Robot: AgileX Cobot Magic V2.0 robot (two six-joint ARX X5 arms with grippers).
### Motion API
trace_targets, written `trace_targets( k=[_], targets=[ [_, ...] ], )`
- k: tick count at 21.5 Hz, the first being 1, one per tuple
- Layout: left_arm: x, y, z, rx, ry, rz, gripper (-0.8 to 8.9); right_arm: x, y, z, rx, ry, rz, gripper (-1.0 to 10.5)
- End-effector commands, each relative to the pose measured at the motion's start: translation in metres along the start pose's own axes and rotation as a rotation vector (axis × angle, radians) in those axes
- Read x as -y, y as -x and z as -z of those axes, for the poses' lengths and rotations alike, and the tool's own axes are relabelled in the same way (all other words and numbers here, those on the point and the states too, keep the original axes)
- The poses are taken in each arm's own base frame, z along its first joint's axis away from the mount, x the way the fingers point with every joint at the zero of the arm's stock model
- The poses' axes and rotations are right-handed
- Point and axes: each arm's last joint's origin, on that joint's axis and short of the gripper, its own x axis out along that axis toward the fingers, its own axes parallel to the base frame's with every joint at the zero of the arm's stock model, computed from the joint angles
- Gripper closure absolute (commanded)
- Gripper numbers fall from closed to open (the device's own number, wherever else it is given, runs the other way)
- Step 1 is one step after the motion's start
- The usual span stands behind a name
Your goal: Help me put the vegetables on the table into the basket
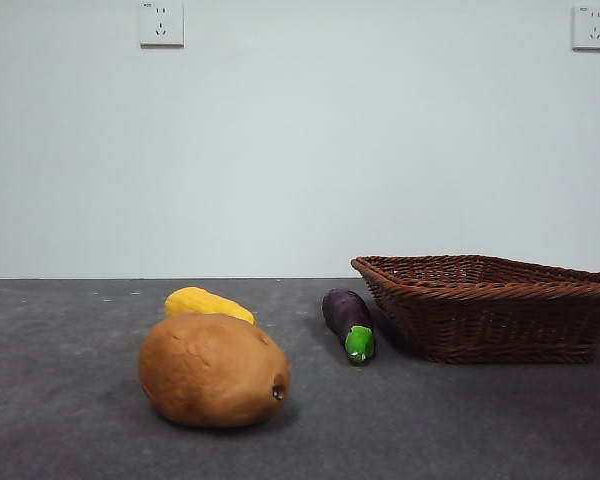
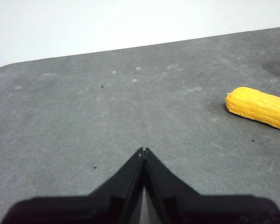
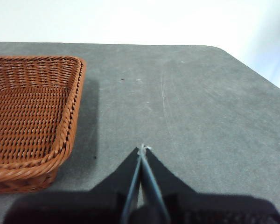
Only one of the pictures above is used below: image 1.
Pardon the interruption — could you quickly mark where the brown potato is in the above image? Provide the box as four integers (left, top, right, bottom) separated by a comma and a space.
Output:
138, 312, 292, 429

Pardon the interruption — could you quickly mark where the purple eggplant with green stem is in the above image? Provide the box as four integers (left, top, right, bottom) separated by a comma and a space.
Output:
321, 288, 376, 368

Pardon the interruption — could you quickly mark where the brown wicker basket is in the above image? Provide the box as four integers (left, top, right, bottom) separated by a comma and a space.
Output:
350, 254, 600, 365

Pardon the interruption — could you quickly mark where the white wall socket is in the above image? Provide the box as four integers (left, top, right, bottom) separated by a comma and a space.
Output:
571, 5, 600, 52
139, 1, 185, 50

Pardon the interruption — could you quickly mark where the yellow corn cob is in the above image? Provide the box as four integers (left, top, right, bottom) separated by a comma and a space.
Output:
164, 286, 258, 327

